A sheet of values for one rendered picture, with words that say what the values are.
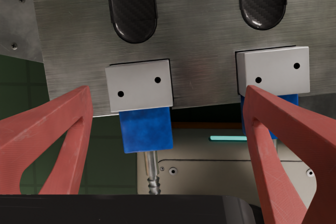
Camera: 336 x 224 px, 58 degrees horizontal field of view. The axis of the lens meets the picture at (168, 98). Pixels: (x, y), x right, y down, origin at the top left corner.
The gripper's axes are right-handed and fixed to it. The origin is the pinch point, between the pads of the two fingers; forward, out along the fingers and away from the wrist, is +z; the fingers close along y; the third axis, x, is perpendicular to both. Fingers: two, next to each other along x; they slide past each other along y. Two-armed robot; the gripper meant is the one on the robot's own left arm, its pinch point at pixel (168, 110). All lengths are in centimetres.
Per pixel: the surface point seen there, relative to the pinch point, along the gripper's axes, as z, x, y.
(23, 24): 19.8, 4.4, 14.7
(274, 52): 11.1, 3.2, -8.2
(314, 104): 16.0, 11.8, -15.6
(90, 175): 69, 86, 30
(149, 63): 10.8, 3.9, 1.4
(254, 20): 15.0, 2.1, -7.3
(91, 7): 15.2, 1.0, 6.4
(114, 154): 72, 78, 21
